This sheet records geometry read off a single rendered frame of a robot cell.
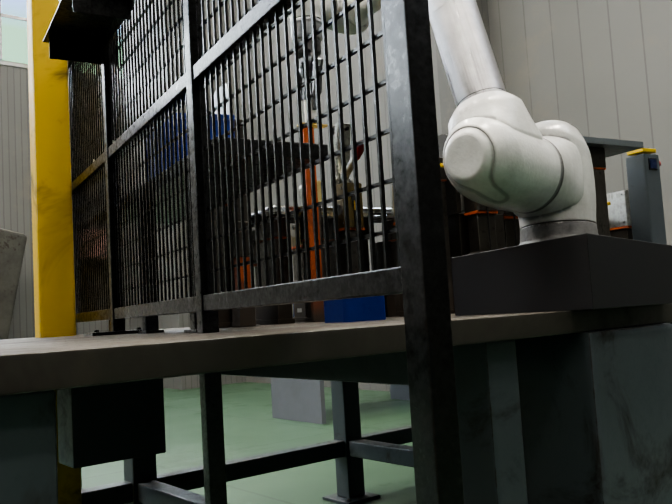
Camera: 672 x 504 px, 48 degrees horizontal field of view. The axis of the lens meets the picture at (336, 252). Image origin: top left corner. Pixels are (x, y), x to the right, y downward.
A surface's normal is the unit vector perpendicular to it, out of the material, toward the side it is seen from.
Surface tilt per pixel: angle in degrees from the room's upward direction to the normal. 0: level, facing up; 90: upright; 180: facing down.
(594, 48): 90
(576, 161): 82
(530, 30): 90
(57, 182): 90
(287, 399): 90
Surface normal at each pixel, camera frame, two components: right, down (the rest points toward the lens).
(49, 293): 0.49, -0.10
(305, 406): -0.78, 0.00
